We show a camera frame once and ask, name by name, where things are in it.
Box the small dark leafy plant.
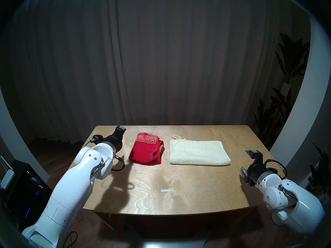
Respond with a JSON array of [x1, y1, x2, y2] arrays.
[[306, 143, 331, 196]]

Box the red towel with gold pattern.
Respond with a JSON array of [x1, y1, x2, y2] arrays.
[[129, 132, 165, 165]]

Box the white wall device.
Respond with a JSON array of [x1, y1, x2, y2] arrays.
[[0, 155, 15, 190]]

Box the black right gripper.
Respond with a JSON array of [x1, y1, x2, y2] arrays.
[[240, 150, 270, 186]]

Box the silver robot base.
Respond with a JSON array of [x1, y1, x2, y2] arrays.
[[122, 224, 210, 248]]

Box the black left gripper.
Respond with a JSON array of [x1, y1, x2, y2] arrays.
[[102, 126, 126, 153]]

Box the tall dark leafy plant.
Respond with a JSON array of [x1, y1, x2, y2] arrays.
[[252, 33, 311, 150]]

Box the black computer tower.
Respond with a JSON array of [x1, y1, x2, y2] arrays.
[[0, 160, 53, 224]]

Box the brown pleated curtain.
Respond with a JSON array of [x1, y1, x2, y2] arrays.
[[0, 0, 311, 145]]

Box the black floor cable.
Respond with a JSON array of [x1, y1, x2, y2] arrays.
[[66, 231, 78, 248]]

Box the cream dotted towel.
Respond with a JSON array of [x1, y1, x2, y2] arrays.
[[170, 140, 231, 166]]

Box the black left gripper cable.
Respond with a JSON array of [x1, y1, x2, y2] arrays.
[[111, 154, 126, 172]]

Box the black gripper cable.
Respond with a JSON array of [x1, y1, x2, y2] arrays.
[[264, 159, 288, 179], [111, 154, 126, 172]]

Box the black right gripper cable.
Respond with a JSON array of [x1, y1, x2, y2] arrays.
[[264, 159, 288, 179]]

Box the wooden table underframe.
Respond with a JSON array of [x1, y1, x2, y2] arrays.
[[97, 213, 115, 230]]

